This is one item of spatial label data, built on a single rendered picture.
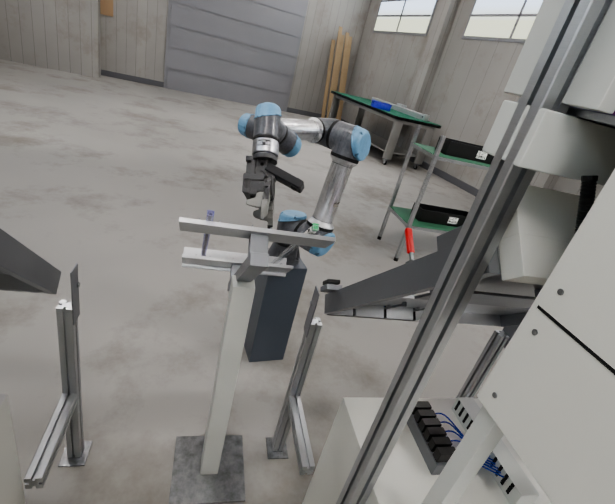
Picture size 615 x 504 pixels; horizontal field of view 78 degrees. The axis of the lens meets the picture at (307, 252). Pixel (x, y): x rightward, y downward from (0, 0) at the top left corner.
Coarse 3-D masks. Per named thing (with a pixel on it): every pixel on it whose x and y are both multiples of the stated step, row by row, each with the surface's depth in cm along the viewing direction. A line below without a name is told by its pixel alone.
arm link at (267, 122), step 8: (264, 104) 106; (272, 104) 106; (256, 112) 107; (264, 112) 105; (272, 112) 106; (280, 112) 108; (256, 120) 106; (264, 120) 105; (272, 120) 105; (280, 120) 108; (256, 128) 105; (264, 128) 104; (272, 128) 105; (280, 128) 108; (256, 136) 105; (264, 136) 104; (272, 136) 105; (280, 136) 109
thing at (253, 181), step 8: (248, 160) 105; (256, 160) 105; (264, 160) 105; (272, 160) 105; (248, 168) 106; (256, 168) 105; (264, 168) 105; (248, 176) 102; (256, 176) 102; (264, 176) 102; (272, 176) 104; (248, 184) 102; (256, 184) 103; (272, 184) 102; (248, 192) 102; (256, 192) 102; (272, 192) 103; (272, 200) 106
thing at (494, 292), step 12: (492, 276) 76; (480, 288) 89; (492, 288) 88; (504, 288) 88; (516, 288) 87; (528, 288) 86; (540, 288) 86; (480, 300) 82; (492, 300) 81; (504, 300) 80; (516, 300) 80; (528, 300) 79
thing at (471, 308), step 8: (408, 296) 108; (376, 304) 124; (384, 304) 123; (392, 304) 123; (408, 304) 121; (416, 304) 120; (424, 304) 119; (472, 304) 115; (472, 312) 134; (480, 312) 134; (488, 312) 133; (496, 312) 132; (504, 312) 131; (512, 312) 130; (520, 312) 129
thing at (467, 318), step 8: (344, 312) 122; (352, 312) 122; (360, 312) 123; (368, 312) 124; (376, 312) 125; (392, 312) 127; (400, 312) 128; (408, 312) 128; (416, 312) 129; (464, 312) 135; (416, 320) 130; (464, 320) 134; (472, 320) 135; (480, 320) 136; (488, 320) 137; (496, 320) 138
